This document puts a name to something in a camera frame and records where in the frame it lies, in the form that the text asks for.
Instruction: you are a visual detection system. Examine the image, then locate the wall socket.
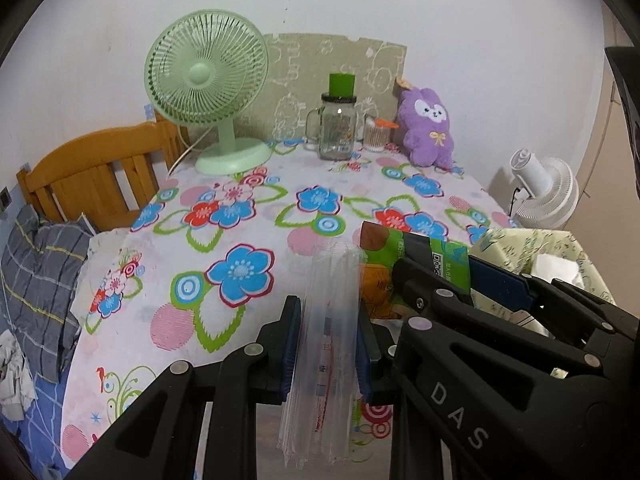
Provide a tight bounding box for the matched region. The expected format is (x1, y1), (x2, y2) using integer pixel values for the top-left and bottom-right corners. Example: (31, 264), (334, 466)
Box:
(0, 188), (12, 212)

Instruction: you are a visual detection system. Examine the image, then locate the clear plastic bag pack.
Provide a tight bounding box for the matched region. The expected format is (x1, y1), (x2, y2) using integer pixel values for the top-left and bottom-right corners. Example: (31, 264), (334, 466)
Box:
(279, 240), (361, 469)

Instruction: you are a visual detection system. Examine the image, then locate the green orange tissue pack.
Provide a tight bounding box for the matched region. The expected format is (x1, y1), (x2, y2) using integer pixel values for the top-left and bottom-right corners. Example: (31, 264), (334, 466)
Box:
(359, 222), (472, 320)

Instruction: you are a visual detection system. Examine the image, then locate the green patterned board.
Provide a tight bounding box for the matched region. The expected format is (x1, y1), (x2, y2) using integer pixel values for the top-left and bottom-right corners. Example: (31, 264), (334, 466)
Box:
(233, 34), (407, 141)

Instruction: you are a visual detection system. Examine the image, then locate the floral tablecloth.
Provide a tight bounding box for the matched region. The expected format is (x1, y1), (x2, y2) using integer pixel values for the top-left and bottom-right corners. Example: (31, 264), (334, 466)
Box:
(61, 140), (512, 466)

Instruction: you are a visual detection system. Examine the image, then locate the green cup on jar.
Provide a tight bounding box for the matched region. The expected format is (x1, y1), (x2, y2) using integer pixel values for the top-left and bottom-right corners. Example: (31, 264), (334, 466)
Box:
(329, 73), (356, 99)

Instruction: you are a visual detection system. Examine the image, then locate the glass mason jar mug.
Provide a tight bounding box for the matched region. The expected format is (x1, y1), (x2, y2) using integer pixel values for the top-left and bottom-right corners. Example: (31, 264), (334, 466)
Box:
(305, 92), (357, 162)

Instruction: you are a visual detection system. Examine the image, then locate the white crumpled clothing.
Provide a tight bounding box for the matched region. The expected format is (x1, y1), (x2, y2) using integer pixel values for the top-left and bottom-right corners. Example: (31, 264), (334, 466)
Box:
(0, 330), (38, 422)

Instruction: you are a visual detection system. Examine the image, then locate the white standing fan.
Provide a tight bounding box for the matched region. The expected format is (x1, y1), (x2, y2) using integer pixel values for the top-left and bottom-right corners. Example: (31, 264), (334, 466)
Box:
(489, 148), (580, 230)

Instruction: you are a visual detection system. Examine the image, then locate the cotton swab container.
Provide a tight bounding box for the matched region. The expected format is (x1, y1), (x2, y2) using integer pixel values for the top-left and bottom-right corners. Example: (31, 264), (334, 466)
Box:
(362, 115), (399, 153)

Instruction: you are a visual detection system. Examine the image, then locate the wooden bed headboard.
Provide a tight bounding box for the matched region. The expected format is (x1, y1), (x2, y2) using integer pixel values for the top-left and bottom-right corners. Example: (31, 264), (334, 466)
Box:
(16, 115), (186, 231)

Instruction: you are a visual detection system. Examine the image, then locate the yellow patterned storage box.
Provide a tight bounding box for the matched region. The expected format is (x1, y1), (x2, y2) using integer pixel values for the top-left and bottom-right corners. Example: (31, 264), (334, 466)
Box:
(470, 226), (618, 340)

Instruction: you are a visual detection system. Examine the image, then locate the grey plaid pillow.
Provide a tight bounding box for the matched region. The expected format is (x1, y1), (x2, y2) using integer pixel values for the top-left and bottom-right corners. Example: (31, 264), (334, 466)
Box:
(1, 205), (92, 384)

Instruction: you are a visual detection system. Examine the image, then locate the beige door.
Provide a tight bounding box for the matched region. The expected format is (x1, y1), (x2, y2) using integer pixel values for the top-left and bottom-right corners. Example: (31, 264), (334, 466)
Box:
(566, 4), (640, 306)

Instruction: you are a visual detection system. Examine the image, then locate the green desk fan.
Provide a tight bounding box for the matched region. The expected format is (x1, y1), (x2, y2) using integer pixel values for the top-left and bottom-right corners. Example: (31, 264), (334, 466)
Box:
(144, 10), (271, 176)

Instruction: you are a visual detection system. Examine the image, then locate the purple plush bunny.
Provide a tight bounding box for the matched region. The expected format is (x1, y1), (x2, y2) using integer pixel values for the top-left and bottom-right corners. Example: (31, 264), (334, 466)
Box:
(397, 81), (454, 170)

